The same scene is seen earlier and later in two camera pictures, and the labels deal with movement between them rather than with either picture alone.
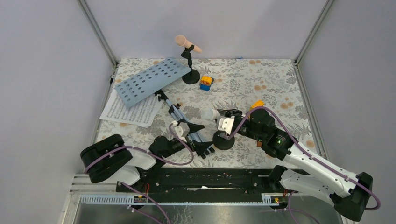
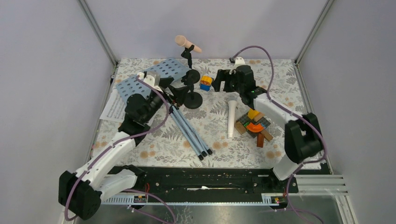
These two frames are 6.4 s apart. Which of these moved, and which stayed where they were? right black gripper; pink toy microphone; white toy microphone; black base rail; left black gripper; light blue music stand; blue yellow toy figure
Moved: white toy microphone; right black gripper; left black gripper
Stayed: pink toy microphone; light blue music stand; blue yellow toy figure; black base rail
